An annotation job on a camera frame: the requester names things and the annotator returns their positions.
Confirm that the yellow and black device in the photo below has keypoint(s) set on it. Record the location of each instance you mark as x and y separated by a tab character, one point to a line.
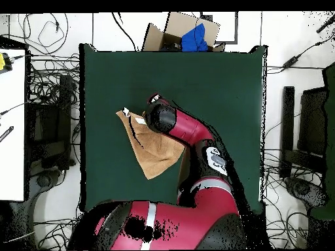
4	62

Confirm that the black equipment stand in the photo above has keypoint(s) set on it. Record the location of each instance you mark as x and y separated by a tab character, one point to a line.
311	123
52	125

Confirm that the blue cloth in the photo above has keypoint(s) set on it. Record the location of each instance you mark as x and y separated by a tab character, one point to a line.
193	39

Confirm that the white desk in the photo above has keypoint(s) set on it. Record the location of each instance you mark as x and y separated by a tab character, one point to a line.
11	130

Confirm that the orange terry towel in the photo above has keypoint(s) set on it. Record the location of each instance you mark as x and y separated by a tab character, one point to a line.
157	151

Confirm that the dark green table cloth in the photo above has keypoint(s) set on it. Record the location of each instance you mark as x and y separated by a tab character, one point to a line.
130	78

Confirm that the brown cardboard box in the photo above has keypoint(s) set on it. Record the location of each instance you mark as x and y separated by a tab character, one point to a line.
157	39

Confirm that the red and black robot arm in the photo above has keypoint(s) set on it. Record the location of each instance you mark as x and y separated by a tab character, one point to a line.
188	128

